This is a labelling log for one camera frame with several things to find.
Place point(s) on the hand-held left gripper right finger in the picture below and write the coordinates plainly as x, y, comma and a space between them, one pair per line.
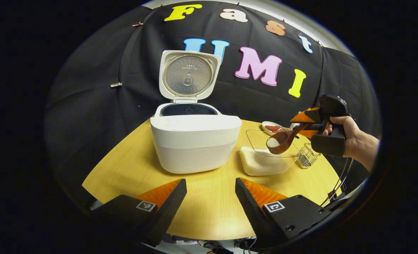
251, 211

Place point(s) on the round white plate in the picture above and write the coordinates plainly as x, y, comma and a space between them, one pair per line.
265, 123

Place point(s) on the spoonful of white rice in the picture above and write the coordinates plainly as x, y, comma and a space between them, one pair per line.
272, 142

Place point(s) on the clear plastic container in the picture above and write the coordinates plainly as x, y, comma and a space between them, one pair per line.
256, 141

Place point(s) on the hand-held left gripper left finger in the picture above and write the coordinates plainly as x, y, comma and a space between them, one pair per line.
166, 211

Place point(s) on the copper cloth clip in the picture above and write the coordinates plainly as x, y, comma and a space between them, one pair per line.
137, 24

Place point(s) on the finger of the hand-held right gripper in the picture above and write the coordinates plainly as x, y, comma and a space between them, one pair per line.
310, 133
309, 115

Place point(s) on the red meat piece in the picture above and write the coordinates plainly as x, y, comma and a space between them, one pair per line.
271, 127
279, 131

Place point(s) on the brown wooden spoon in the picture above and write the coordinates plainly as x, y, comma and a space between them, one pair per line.
286, 139

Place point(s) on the white rice cooker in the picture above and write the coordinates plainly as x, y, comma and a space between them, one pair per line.
195, 141

